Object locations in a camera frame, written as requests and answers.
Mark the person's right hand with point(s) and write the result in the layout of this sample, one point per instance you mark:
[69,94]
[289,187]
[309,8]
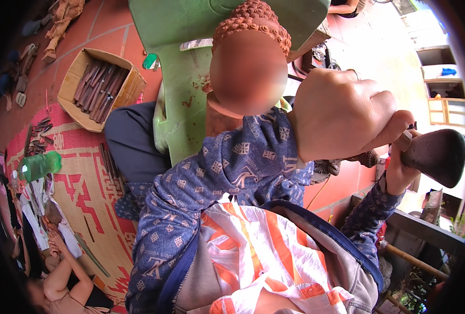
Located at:
[398,174]

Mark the person's left hand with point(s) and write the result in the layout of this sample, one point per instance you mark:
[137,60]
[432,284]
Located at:
[334,117]

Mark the person's right fingers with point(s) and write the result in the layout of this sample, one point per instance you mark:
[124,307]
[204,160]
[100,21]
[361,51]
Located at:
[395,151]

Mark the dark wooden mallet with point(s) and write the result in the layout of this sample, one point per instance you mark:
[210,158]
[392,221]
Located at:
[436,157]

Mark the carved dark wooden piece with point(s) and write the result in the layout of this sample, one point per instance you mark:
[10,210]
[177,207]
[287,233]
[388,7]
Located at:
[326,167]

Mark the dark stone ledge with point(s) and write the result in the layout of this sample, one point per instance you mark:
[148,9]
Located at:
[424,231]

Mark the bamboo pole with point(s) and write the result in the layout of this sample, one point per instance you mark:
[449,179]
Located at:
[417,261]

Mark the wooden table with tools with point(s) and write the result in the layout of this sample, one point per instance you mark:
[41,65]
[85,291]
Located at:
[315,51]

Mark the person's body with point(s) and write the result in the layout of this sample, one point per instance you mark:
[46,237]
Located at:
[279,259]

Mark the reddish wooden statue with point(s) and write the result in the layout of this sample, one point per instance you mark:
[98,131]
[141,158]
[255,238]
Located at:
[252,27]

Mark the green plastic chair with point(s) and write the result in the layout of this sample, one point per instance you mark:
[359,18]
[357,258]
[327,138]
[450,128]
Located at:
[177,98]

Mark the silver metal strip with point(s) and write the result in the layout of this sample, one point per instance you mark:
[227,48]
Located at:
[195,44]

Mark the small green plastic piece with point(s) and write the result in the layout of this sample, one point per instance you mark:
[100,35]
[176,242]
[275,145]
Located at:
[150,62]

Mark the person's legs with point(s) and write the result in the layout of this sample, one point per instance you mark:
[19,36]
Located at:
[134,137]

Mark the row of dark chisels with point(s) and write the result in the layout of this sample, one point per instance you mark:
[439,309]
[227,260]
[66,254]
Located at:
[110,163]

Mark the cardboard box of chisels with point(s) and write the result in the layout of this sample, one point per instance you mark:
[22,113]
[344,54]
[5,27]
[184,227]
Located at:
[99,88]

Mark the red woven mat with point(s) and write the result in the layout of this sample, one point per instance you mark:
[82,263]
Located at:
[83,192]

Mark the long green stick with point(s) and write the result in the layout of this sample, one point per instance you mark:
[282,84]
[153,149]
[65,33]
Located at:
[91,253]

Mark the pile of loose chisels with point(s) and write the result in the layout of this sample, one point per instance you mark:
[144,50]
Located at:
[40,137]

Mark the green plastic jar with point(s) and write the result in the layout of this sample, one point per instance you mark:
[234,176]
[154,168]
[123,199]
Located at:
[40,166]

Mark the unfinished wooden figure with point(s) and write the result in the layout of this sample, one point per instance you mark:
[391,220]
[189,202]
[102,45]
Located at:
[62,23]

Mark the heap of cloths and papers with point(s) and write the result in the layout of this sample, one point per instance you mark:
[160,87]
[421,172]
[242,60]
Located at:
[40,212]

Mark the heap of wooden parts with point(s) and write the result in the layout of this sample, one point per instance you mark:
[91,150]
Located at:
[24,74]

